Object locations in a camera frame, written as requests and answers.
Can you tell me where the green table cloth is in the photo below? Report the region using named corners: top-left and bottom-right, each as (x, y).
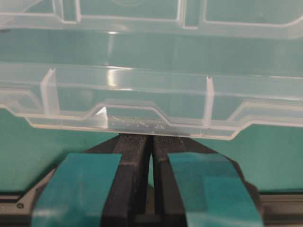
top-left (0, 0), bottom-right (303, 192)

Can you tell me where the left gripper black left finger green tape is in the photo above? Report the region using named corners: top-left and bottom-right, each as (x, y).
top-left (31, 134), bottom-right (149, 227)

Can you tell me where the left gripper black right finger green tape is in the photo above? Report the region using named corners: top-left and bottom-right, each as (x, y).
top-left (152, 136), bottom-right (263, 227)

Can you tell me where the clear plastic box lid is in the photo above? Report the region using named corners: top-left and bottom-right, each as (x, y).
top-left (0, 0), bottom-right (303, 140)

